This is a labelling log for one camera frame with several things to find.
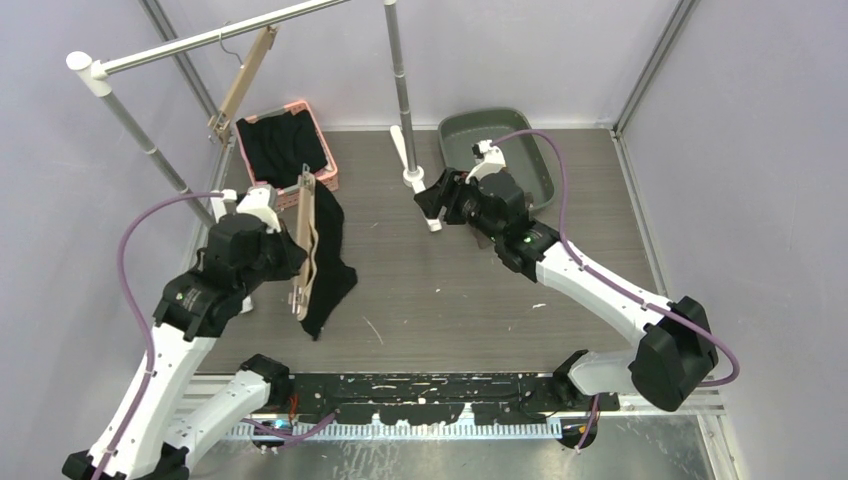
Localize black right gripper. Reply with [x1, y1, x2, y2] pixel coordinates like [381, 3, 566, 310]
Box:
[416, 168, 504, 244]

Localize beige clip hanger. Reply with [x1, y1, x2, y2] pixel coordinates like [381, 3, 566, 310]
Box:
[208, 26, 278, 145]
[289, 164, 319, 322]

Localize black underwear with beige waistband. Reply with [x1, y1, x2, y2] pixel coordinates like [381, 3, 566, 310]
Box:
[301, 182, 358, 341]

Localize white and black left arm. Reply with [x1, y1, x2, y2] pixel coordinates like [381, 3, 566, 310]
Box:
[62, 211, 307, 479]

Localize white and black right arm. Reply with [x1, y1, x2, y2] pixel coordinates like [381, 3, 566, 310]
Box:
[414, 168, 718, 412]

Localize grey-brown underwear with beige waistband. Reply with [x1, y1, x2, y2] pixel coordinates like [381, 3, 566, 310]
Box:
[473, 220, 499, 249]

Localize beige clip hanger on rack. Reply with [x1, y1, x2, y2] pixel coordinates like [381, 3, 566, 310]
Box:
[208, 26, 278, 145]

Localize grey-green plastic tub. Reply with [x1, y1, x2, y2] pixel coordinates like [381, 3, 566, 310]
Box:
[437, 107, 556, 213]

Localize pink perforated plastic basket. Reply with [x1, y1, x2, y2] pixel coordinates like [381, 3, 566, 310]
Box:
[235, 100, 339, 210]

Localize black clothes in basket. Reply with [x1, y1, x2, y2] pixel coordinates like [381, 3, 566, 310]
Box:
[236, 110, 327, 189]

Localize white and metal clothes rack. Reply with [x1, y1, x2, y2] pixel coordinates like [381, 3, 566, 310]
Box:
[66, 1, 425, 195]

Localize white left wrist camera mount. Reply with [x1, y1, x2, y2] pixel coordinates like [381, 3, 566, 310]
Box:
[211, 185, 283, 233]

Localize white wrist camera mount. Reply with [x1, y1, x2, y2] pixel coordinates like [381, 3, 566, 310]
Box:
[211, 185, 283, 233]
[465, 140, 506, 184]

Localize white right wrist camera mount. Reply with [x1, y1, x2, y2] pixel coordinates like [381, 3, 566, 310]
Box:
[465, 140, 506, 184]

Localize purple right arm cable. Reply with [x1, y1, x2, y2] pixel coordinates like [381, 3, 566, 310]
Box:
[488, 128, 742, 454]

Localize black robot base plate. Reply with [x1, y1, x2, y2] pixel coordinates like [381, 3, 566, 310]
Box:
[260, 373, 592, 426]

